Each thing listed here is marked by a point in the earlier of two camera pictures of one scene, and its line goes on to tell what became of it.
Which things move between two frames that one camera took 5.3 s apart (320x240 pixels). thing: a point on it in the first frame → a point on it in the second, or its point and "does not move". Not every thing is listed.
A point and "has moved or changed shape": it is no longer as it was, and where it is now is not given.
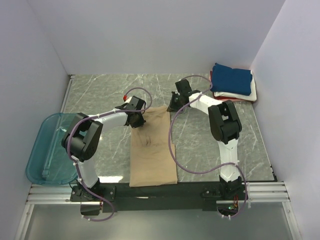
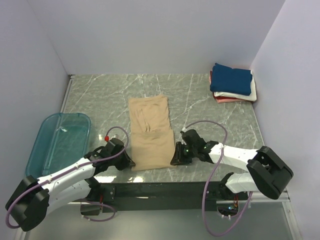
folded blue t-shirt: x=225 y=79 does not move
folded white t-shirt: x=252 y=97 does not move
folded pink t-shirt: x=226 y=98 does not move
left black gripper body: x=137 y=120 → x=125 y=160
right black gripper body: x=175 y=103 → x=180 y=153
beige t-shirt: x=153 y=155 has moved or changed shape
